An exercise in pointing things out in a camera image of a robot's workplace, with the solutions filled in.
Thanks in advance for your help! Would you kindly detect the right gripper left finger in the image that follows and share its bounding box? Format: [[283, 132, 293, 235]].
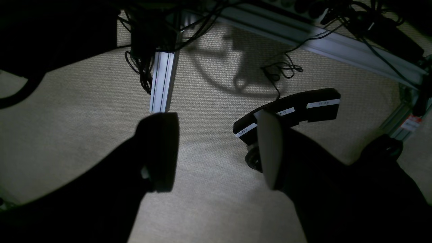
[[1, 112, 180, 243]]

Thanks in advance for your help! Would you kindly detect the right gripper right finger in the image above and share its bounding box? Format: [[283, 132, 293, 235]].
[[256, 111, 431, 243]]

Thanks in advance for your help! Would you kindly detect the black labelled foot pedal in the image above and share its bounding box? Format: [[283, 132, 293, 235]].
[[233, 88, 341, 172]]

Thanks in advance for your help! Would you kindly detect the diagonal aluminium frame rail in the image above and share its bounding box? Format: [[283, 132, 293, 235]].
[[218, 4, 427, 88]]

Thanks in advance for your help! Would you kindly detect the black loose floor cable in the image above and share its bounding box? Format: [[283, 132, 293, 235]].
[[261, 20, 351, 101]]

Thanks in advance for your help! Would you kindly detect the vertical aluminium frame leg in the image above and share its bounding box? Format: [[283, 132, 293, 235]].
[[150, 52, 179, 113]]

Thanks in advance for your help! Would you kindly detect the black cable bundle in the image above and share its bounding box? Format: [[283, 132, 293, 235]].
[[118, 0, 223, 95]]

